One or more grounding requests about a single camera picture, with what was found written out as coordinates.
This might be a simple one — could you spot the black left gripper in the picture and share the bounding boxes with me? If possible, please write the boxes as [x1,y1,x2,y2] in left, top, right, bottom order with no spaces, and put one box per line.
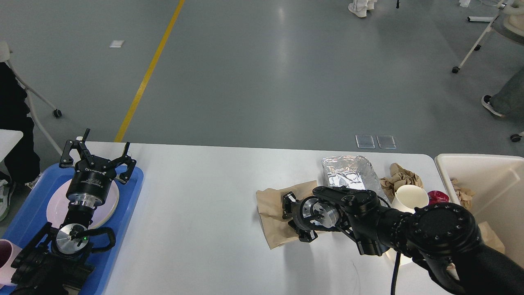
[60,129,136,210]

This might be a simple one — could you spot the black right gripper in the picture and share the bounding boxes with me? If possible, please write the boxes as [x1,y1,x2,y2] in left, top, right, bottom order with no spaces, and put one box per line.
[281,192,320,243]

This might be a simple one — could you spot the small brown paper bag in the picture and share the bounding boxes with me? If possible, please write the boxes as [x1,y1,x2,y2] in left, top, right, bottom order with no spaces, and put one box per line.
[256,180,318,250]

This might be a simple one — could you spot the pink plate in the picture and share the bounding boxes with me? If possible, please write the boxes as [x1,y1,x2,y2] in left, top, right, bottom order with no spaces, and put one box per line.
[46,177,120,229]

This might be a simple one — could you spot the aluminium foil tray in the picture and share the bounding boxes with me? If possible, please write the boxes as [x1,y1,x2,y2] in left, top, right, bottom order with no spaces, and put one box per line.
[321,155,391,205]

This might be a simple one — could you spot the pink ribbed mug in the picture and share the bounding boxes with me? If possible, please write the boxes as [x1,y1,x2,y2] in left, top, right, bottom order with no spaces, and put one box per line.
[0,239,22,288]

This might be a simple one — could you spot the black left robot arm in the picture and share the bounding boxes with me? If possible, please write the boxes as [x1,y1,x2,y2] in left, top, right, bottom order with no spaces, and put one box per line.
[11,129,136,295]

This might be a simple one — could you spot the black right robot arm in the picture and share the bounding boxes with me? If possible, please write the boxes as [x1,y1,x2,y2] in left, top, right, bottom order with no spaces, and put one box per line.
[281,186,524,295]

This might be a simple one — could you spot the person in black pants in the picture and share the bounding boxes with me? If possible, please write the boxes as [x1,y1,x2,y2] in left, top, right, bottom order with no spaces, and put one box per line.
[0,62,41,220]

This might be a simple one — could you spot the blue plastic tray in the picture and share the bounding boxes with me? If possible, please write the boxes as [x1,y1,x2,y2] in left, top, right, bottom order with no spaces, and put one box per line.
[1,163,144,295]

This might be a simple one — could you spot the white side table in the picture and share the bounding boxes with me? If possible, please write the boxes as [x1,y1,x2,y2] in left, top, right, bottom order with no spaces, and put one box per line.
[0,129,23,161]

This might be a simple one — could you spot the lying white paper cup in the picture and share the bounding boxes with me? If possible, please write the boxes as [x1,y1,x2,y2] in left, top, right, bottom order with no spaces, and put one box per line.
[385,248,413,266]

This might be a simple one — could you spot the left clear floor plate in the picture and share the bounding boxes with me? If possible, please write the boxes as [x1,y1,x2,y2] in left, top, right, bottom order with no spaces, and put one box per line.
[355,134,376,149]

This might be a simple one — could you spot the clear floor plate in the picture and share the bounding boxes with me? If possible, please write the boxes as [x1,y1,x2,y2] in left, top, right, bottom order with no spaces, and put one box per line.
[355,134,376,149]
[376,135,397,149]

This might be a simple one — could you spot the crumpled brown paper ball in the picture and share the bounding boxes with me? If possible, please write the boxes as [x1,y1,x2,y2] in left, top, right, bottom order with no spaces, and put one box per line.
[379,163,424,202]

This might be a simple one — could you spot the right clear floor plate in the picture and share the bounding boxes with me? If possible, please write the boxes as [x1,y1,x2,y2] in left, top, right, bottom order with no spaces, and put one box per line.
[376,135,397,149]

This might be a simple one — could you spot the white paper on floor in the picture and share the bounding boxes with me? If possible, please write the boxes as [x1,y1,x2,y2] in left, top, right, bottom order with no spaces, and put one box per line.
[109,40,125,48]

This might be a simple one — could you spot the red crumpled wrapper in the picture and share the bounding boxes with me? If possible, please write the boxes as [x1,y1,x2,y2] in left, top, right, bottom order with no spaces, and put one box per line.
[427,190,450,205]

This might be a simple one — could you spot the crumpled paper scraps in bin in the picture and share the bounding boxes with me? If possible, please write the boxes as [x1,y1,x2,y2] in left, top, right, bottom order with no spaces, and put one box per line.
[450,179,477,210]

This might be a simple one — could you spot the brown bag in bin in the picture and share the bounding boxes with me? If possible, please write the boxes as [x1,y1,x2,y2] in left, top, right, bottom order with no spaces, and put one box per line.
[478,222,506,254]

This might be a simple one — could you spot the white plastic bin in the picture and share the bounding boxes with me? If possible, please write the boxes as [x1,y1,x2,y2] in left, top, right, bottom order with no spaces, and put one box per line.
[435,154,524,266]

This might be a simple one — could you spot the person in white striped pants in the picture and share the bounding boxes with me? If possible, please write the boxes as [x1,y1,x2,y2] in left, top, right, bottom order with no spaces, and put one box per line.
[348,0,377,18]

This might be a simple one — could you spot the person in blue jeans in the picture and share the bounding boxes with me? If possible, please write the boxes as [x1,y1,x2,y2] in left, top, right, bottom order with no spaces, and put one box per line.
[481,69,524,119]

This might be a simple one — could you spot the white wheeled chair right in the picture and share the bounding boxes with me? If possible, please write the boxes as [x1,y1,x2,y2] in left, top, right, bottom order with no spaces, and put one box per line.
[451,0,524,74]

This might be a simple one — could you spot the grey wheeled frame left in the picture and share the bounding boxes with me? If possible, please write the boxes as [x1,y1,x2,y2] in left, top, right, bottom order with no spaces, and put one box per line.
[0,41,63,156]

